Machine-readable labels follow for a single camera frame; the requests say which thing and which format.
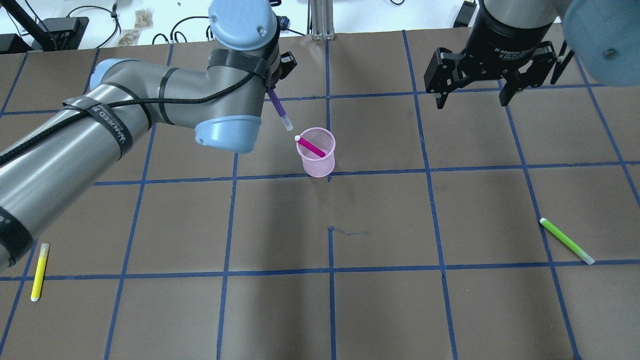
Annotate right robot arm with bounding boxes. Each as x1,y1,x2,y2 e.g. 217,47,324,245
423,0,640,109

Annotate purple marker pen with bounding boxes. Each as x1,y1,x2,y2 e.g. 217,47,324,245
267,88,294,132

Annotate yellow marker pen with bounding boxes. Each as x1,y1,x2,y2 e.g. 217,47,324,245
30,243,50,302

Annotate blue checkered pouch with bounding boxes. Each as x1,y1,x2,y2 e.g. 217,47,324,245
276,15,291,31

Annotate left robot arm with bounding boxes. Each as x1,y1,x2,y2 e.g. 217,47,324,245
0,0,296,269

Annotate pink marker pen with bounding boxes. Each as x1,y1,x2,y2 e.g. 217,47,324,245
294,135,327,158

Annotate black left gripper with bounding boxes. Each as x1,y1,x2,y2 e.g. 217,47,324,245
267,51,298,90

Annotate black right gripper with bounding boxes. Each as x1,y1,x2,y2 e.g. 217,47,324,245
423,0,557,110

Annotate green marker pen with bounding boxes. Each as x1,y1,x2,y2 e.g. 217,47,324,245
538,218,595,265

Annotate aluminium frame post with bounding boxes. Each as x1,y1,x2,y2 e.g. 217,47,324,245
307,0,336,41

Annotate pink mesh cup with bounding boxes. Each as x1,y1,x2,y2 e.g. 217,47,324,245
294,127,336,178

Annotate black adapter on desk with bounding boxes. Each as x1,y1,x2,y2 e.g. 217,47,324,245
38,16,90,51

